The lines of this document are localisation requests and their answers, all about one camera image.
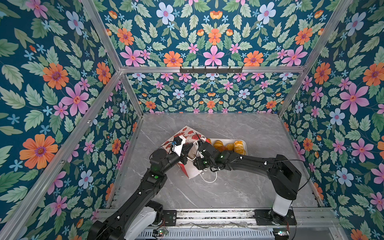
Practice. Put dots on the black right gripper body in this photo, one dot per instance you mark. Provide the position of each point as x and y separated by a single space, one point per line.
202 163

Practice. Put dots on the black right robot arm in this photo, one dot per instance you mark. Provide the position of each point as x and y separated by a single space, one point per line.
283 174

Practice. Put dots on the red white paper bag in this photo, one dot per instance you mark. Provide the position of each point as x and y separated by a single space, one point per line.
187 141

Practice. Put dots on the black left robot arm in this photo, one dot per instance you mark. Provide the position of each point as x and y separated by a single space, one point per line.
139 211

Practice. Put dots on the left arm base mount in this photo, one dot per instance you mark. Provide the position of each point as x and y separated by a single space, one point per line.
165 217

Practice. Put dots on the pale striped bread loaf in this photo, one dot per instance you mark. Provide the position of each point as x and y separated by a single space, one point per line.
239 147

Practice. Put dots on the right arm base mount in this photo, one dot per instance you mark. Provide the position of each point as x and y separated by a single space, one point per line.
267 217

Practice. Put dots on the black hook rail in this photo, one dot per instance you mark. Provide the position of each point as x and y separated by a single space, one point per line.
210 70

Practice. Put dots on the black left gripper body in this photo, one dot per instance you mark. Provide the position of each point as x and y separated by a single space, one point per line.
172 159

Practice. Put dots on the white plastic tray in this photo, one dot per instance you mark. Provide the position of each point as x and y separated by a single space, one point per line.
225 142

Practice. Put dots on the large orange ring bread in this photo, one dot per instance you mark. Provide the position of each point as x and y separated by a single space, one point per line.
229 147

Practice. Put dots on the striped yellow bread roll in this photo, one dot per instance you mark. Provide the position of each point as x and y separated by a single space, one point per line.
218 144

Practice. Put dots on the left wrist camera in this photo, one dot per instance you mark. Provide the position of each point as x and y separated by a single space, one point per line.
177 144

